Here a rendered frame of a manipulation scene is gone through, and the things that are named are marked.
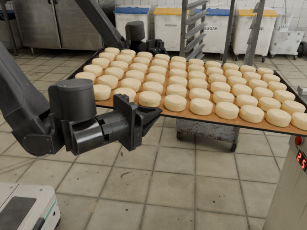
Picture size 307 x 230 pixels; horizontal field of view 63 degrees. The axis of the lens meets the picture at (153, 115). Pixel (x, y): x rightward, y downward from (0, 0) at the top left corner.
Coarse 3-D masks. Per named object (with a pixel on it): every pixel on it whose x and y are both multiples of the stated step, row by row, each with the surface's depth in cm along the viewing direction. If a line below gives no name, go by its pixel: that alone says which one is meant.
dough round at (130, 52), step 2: (122, 50) 84; (124, 50) 84; (126, 50) 84; (128, 50) 85; (130, 50) 85; (132, 50) 85; (122, 52) 82; (124, 52) 82; (126, 52) 82; (128, 52) 82; (130, 52) 82; (132, 52) 83; (134, 52) 83; (124, 54) 82; (126, 54) 82; (128, 54) 82; (130, 54) 82; (132, 54) 82; (134, 54) 83; (132, 56) 83; (134, 56) 83; (132, 58) 83
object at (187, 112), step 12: (132, 60) 82; (168, 72) 76; (204, 72) 79; (120, 84) 64; (240, 108) 60; (216, 120) 53; (228, 120) 54; (240, 120) 54; (264, 120) 55; (300, 132) 53
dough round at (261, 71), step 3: (258, 69) 82; (261, 69) 81; (264, 69) 81; (267, 69) 82; (270, 69) 82; (258, 72) 81; (261, 72) 80; (264, 72) 80; (267, 72) 79; (270, 72) 80; (273, 72) 81; (261, 75) 80
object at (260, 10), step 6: (264, 0) 140; (258, 12) 143; (258, 18) 145; (258, 24) 146; (258, 30) 148; (252, 42) 152; (252, 48) 153; (252, 54) 155; (252, 60) 156; (234, 138) 186
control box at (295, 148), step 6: (294, 138) 85; (306, 138) 77; (294, 144) 85; (306, 144) 77; (294, 150) 84; (300, 150) 80; (306, 150) 76; (306, 156) 76; (300, 162) 79; (306, 162) 76; (306, 168) 76
